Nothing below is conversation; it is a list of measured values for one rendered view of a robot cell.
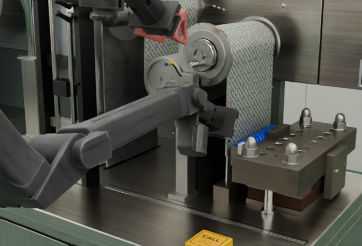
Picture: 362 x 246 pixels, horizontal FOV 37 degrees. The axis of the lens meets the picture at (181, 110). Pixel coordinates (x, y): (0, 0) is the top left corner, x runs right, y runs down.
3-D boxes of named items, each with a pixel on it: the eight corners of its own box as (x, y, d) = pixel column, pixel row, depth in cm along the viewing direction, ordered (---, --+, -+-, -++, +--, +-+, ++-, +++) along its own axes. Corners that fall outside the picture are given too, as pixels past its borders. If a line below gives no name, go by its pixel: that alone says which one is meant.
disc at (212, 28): (175, 78, 132) (181, 17, 127) (176, 77, 132) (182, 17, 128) (227, 92, 124) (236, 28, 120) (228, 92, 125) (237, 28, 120)
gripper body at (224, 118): (233, 139, 119) (218, 130, 113) (194, 131, 125) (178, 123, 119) (240, 111, 121) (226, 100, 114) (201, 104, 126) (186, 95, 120)
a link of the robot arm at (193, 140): (198, 85, 105) (160, 88, 109) (193, 142, 102) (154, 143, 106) (222, 103, 115) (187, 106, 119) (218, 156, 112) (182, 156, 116)
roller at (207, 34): (180, 73, 130) (185, 26, 126) (232, 60, 151) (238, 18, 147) (221, 84, 124) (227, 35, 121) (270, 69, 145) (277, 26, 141)
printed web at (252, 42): (105, 167, 152) (99, -18, 140) (156, 145, 171) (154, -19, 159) (225, 198, 131) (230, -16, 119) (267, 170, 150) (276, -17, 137)
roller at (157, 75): (144, 101, 139) (144, 54, 136) (198, 84, 159) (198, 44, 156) (183, 107, 132) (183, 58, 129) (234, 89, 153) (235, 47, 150)
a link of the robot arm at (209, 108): (202, 90, 111) (178, 92, 114) (199, 122, 109) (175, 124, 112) (216, 100, 117) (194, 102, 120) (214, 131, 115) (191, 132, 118)
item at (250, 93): (224, 155, 129) (226, 79, 124) (267, 132, 148) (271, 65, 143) (227, 155, 128) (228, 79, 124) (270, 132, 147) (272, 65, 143)
